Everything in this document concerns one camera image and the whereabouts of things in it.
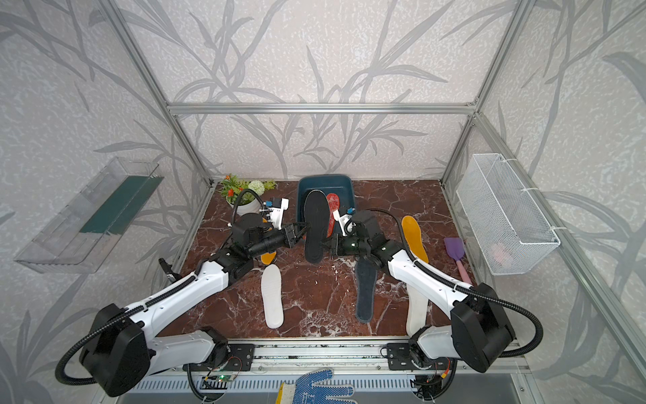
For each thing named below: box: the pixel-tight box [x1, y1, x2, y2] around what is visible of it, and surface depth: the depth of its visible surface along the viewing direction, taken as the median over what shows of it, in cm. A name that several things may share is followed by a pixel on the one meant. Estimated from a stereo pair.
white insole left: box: [260, 264, 285, 330], surface depth 86 cm
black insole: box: [303, 189, 330, 265], surface depth 78 cm
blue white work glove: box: [275, 368, 359, 404], surface depth 69 cm
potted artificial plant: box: [219, 173, 277, 216], surface depth 101 cm
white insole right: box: [405, 284, 429, 338], surface depth 83 cm
